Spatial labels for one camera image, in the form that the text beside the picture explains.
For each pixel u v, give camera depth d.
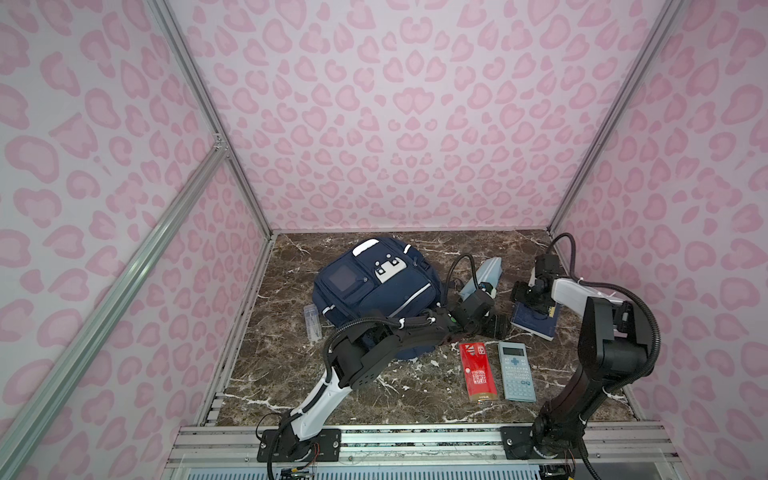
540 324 0.92
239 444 0.75
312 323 0.95
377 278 0.98
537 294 0.77
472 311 0.71
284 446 0.64
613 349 0.49
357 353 0.55
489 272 1.01
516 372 0.84
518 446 0.73
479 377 0.84
